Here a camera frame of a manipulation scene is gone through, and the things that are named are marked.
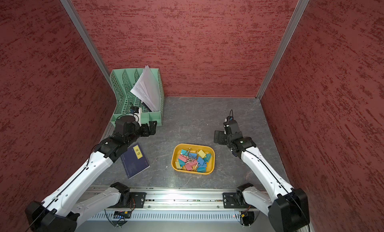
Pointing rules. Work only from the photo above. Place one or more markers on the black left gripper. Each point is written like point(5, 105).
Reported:
point(152, 129)

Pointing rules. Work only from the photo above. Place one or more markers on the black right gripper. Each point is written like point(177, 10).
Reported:
point(220, 140)

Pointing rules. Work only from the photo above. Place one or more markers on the teal binder clip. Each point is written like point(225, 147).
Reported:
point(201, 170)
point(184, 152)
point(181, 163)
point(207, 158)

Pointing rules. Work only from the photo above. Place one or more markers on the yellow binder clip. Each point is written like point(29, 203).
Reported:
point(178, 165)
point(202, 154)

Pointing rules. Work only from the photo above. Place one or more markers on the blue binder clip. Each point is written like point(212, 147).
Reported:
point(193, 155)
point(200, 161)
point(203, 165)

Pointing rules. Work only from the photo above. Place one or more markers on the pink binder clip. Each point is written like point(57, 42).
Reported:
point(183, 158)
point(189, 166)
point(195, 163)

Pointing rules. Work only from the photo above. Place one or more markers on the yellow plastic tray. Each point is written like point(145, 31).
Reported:
point(193, 149)

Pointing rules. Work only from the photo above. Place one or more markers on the teal binder clip bottom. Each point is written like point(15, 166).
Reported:
point(201, 170)

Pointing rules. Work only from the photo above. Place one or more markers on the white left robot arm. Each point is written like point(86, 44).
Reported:
point(103, 155)

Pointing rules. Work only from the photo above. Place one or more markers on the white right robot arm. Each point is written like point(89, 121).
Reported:
point(273, 184)

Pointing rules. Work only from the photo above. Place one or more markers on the dark blue notebook yellow label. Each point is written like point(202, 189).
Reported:
point(134, 161)

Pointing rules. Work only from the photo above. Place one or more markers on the white paper stack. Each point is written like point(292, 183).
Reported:
point(147, 90)

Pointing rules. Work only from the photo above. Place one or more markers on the green plastic file organizer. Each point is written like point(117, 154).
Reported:
point(123, 80)

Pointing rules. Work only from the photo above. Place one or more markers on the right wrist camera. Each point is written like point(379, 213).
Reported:
point(228, 123)

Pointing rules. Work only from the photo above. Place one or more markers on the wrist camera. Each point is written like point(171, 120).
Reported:
point(228, 123)
point(136, 112)

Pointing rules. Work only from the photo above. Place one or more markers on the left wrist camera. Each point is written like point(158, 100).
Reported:
point(136, 112)

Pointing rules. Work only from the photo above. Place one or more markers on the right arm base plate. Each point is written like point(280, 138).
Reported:
point(235, 200)

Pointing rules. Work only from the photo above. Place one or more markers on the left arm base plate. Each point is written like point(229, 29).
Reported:
point(135, 199)

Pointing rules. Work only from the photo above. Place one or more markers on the aluminium front rail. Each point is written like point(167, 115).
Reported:
point(183, 199)

